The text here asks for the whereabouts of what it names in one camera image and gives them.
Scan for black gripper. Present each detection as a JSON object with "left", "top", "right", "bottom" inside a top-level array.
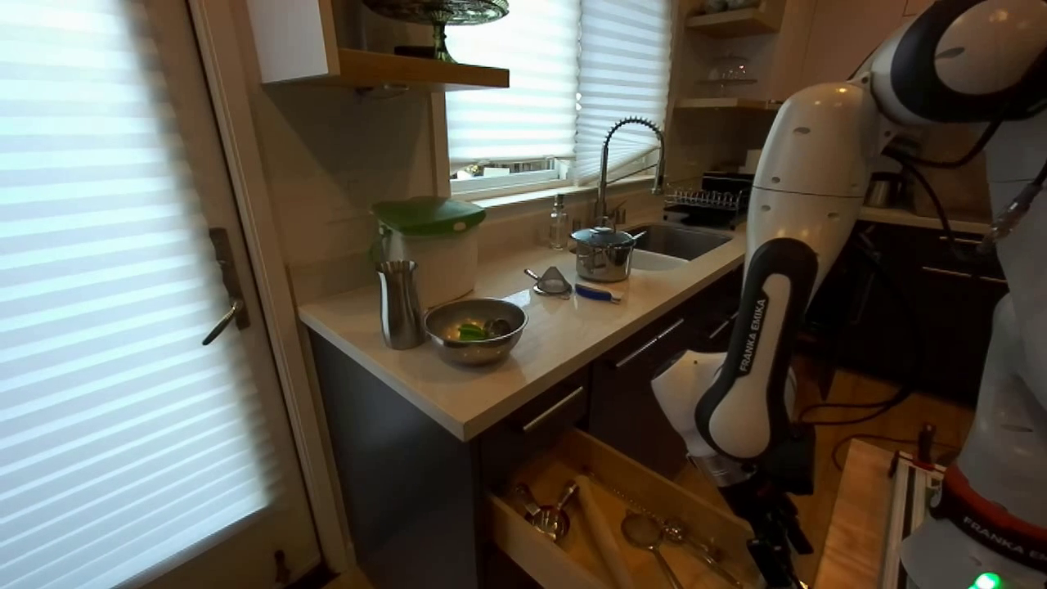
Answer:
[{"left": 746, "top": 467, "right": 817, "bottom": 589}]

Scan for wooden drawer with dark front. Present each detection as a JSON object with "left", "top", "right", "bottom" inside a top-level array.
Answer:
[{"left": 483, "top": 425, "right": 765, "bottom": 589}]

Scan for dark blue drawer cabinet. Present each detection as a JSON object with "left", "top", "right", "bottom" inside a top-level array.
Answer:
[{"left": 812, "top": 206, "right": 1002, "bottom": 410}]

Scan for thin metal strainer utensil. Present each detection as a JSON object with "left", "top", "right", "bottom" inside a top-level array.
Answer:
[{"left": 620, "top": 511, "right": 694, "bottom": 589}]

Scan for metal can opener utensil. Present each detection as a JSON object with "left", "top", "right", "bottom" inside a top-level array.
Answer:
[{"left": 517, "top": 479, "right": 583, "bottom": 547}]

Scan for blue and white dish brush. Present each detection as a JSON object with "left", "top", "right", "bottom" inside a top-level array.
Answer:
[{"left": 572, "top": 279, "right": 626, "bottom": 303}]

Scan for undermount kitchen sink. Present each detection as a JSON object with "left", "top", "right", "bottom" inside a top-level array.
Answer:
[{"left": 627, "top": 218, "right": 736, "bottom": 266}]

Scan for steel pot with lid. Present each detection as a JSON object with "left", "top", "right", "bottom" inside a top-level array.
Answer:
[{"left": 569, "top": 221, "right": 649, "bottom": 286}]

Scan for small utensil on counter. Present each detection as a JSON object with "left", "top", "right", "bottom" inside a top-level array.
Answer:
[{"left": 521, "top": 263, "right": 577, "bottom": 296}]

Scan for black dish rack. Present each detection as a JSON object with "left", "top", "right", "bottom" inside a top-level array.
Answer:
[{"left": 664, "top": 167, "right": 760, "bottom": 230}]

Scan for steel mixing bowl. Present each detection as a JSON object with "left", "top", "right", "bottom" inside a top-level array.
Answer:
[{"left": 423, "top": 296, "right": 528, "bottom": 368}]

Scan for dark kitchen cabinet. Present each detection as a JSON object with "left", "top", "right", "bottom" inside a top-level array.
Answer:
[{"left": 308, "top": 266, "right": 760, "bottom": 589}]

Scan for clear soap bottle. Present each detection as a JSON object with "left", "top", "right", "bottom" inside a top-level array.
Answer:
[{"left": 545, "top": 192, "right": 572, "bottom": 251}]

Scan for gooseneck metal faucet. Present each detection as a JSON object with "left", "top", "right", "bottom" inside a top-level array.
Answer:
[{"left": 591, "top": 113, "right": 668, "bottom": 230}]

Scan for small steel pitcher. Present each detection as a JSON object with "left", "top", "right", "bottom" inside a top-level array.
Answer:
[{"left": 373, "top": 221, "right": 428, "bottom": 353}]

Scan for white container with green lid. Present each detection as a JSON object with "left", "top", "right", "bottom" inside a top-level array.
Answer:
[{"left": 371, "top": 192, "right": 492, "bottom": 315}]

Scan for wooden corner shelves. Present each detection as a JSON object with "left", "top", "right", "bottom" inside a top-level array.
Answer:
[{"left": 672, "top": 0, "right": 793, "bottom": 119}]

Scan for window with white blind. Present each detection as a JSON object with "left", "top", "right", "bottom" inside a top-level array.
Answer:
[{"left": 443, "top": 0, "right": 677, "bottom": 202}]

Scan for glass cake stand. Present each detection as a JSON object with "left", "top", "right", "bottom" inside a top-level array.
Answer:
[{"left": 364, "top": 0, "right": 514, "bottom": 65}]

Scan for door with white blind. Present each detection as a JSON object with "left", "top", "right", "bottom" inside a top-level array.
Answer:
[{"left": 0, "top": 0, "right": 361, "bottom": 589}]

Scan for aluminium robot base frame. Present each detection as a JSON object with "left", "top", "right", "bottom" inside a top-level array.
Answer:
[{"left": 880, "top": 445, "right": 1047, "bottom": 589}]

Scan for black floor cable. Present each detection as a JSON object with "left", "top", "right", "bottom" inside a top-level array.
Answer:
[{"left": 795, "top": 374, "right": 913, "bottom": 433}]

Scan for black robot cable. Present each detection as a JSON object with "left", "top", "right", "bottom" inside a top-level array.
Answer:
[{"left": 888, "top": 111, "right": 1012, "bottom": 241}]

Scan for metal door handle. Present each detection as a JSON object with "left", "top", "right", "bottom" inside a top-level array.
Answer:
[{"left": 199, "top": 224, "right": 252, "bottom": 349}]

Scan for wooden wall shelf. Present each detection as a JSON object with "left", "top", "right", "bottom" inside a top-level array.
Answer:
[{"left": 242, "top": 0, "right": 514, "bottom": 96}]

